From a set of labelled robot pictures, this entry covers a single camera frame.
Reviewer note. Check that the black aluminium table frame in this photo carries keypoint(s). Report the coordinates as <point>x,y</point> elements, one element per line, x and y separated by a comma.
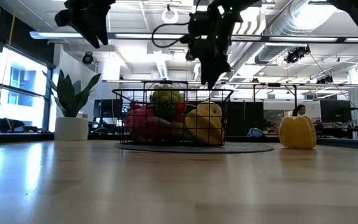
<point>26,137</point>

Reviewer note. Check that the yellow pear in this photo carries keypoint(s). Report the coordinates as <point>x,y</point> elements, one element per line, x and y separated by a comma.
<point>210,109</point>

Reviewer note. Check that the long ceiling light bar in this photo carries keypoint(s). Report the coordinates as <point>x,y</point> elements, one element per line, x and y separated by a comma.
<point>67,35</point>

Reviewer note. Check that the black ceiling spotlight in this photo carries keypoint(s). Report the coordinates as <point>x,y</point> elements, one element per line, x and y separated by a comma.
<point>88,58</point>

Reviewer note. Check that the green snake plant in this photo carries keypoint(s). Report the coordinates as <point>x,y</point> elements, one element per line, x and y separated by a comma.
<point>70,99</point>

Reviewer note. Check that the black ceiling camera cluster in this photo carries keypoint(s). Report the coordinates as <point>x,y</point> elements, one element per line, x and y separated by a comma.
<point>297,54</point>

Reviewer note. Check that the white plant pot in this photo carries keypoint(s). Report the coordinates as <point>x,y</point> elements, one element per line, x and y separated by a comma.
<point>71,129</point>

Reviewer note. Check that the large window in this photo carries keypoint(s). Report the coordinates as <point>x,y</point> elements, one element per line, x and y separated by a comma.
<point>20,81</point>

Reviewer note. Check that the person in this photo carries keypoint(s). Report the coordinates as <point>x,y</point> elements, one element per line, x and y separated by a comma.
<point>301,110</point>

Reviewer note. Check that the dark red chili pepper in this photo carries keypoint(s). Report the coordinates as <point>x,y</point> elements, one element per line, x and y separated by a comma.
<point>180,110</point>

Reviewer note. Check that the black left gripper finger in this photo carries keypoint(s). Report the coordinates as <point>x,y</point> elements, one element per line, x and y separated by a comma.
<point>103,35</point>
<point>91,36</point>

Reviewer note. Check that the yellow starfruit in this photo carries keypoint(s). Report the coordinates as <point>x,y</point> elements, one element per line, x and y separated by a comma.
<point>205,127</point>

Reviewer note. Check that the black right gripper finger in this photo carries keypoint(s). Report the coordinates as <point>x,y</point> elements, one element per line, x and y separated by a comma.
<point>208,70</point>
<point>222,63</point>

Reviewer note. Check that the black computer monitor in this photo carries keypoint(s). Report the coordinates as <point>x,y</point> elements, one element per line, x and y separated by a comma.
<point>335,110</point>
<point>107,108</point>

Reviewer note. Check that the pink dragon fruit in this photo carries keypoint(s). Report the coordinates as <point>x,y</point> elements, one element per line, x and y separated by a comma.
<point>169,130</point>
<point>138,123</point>

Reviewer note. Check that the blue white rounded object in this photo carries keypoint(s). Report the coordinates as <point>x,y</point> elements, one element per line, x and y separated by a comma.
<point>255,132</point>

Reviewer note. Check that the black cabinet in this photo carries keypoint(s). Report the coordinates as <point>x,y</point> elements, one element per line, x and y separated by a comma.
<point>244,118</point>

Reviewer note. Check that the dark bag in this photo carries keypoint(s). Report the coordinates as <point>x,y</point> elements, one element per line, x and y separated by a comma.
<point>8,124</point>

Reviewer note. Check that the green grape bunch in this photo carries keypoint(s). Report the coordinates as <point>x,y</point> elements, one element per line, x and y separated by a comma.
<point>166,98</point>

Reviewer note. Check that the grey round woven placemat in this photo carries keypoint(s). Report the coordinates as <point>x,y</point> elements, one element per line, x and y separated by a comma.
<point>250,148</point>

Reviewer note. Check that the yellow bell pepper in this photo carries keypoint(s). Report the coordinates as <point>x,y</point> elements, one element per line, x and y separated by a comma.
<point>297,132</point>

